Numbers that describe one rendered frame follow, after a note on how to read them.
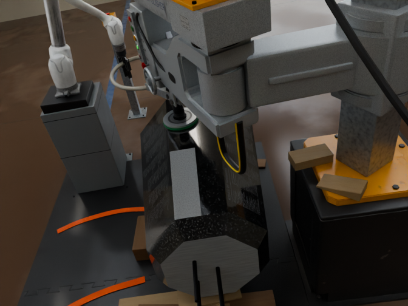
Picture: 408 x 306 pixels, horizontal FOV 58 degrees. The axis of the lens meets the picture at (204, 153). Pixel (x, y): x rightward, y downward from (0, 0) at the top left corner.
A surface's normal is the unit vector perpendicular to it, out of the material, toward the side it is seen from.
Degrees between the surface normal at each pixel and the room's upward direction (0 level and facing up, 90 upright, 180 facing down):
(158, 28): 90
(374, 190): 0
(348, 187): 11
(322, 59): 90
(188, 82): 90
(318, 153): 0
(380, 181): 0
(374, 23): 90
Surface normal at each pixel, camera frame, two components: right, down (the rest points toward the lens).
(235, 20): 0.45, 0.50
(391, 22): -0.83, 0.43
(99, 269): -0.15, -0.78
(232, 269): 0.07, 0.61
